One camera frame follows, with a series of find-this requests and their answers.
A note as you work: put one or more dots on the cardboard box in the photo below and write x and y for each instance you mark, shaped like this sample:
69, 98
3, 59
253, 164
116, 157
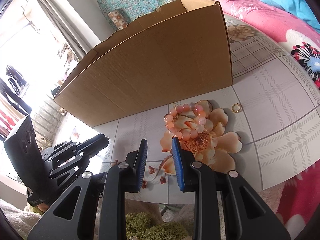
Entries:
150, 67

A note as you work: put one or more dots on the pink floral blanket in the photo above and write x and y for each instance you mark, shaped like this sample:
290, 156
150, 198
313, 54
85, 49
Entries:
262, 12

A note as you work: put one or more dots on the patterned paper roll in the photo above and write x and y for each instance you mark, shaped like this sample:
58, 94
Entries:
117, 18

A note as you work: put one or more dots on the green fluffy cloth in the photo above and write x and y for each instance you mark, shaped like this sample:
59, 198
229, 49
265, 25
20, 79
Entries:
140, 226

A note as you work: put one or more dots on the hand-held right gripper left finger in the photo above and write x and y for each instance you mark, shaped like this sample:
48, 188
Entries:
142, 166

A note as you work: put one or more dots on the white fluffy blanket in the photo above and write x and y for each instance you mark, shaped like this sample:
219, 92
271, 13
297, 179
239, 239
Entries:
12, 220

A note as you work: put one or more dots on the grey curtain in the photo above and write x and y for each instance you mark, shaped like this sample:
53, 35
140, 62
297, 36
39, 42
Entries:
67, 25

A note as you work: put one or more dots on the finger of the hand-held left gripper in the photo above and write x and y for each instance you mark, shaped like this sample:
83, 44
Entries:
72, 165
87, 142

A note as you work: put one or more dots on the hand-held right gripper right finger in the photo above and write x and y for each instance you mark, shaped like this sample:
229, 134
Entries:
178, 166

